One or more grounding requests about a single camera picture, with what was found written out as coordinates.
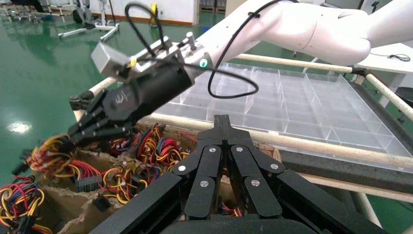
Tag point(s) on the white office desk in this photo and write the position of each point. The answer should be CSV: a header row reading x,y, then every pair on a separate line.
x,y
377,63

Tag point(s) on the clear acrylic divider tray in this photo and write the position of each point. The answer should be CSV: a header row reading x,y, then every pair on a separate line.
x,y
306,106

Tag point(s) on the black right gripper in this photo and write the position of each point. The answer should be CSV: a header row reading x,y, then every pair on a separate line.
x,y
145,93

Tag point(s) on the beige rack leg pipe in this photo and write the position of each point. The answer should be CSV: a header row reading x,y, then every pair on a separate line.
x,y
79,115
366,210

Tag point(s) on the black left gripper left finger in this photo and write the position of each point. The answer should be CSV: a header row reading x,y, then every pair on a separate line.
x,y
201,193

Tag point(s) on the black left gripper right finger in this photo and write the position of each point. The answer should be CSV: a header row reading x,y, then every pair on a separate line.
x,y
258,193

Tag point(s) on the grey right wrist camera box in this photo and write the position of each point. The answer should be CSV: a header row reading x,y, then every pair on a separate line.
x,y
109,59

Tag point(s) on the white metal stand frame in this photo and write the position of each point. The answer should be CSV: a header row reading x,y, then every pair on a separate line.
x,y
87,28

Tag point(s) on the black stool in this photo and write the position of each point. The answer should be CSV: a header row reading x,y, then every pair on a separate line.
x,y
406,97

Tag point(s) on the black pipe joint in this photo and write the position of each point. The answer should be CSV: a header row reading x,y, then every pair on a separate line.
x,y
79,100
358,71

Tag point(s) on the cardboard box with dividers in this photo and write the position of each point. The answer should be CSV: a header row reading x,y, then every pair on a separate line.
x,y
64,200

